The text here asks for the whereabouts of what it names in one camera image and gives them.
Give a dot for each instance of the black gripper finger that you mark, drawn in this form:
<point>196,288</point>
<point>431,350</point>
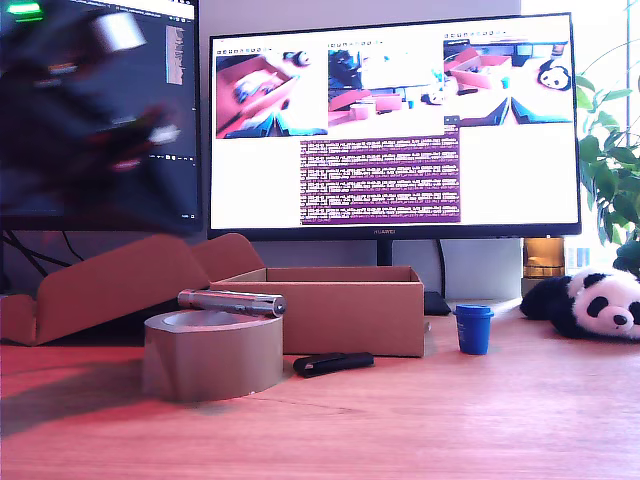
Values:
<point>165,180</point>
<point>135,200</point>

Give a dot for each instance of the open cardboard box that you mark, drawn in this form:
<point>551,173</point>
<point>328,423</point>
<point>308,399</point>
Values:
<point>350,320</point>

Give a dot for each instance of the dark-screen computer monitor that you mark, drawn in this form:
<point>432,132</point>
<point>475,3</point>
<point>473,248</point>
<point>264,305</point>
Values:
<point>165,190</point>

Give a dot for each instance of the silver metal flashlight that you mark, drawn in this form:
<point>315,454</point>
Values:
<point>235,301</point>

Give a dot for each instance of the brown packing tape roll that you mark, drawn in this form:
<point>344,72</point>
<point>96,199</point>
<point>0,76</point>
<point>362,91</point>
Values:
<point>225,360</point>

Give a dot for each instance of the black monitor stand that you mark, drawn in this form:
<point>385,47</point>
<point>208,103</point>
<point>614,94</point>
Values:
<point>384,252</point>

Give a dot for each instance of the black USB stick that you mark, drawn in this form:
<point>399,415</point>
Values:
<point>335,363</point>

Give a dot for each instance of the small blue cup with lid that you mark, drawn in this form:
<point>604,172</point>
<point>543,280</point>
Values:
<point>473,332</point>

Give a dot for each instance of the bright-screen black-framed monitor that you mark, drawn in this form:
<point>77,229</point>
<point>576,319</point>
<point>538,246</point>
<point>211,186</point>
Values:
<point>515,175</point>

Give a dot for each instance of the amber glass jar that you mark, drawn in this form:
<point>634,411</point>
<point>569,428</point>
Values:
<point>544,257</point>

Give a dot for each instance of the green leafy houseplant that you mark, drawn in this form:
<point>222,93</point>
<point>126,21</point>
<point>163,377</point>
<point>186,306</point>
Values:
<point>607,180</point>

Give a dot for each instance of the panda plush toy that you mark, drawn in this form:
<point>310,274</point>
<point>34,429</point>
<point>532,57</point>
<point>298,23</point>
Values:
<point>595,305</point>

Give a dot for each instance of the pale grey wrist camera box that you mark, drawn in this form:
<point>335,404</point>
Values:
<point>120,31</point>

